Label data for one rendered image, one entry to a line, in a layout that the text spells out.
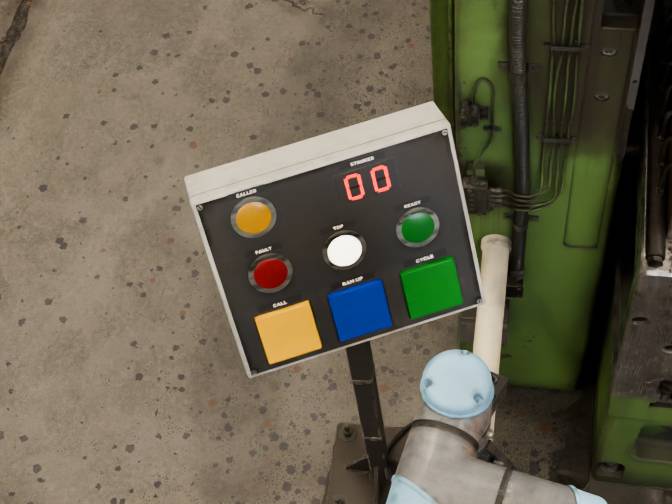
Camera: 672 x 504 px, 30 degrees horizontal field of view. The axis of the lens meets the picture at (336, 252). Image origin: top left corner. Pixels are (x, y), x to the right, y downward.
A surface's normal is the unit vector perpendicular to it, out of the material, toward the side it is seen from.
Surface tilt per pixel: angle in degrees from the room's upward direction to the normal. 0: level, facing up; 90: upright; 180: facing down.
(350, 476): 0
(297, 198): 60
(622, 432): 90
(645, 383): 90
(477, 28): 90
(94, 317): 0
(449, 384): 0
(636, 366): 90
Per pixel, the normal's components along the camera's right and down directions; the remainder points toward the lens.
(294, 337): 0.21, 0.47
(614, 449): -0.14, 0.87
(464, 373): -0.09, -0.49
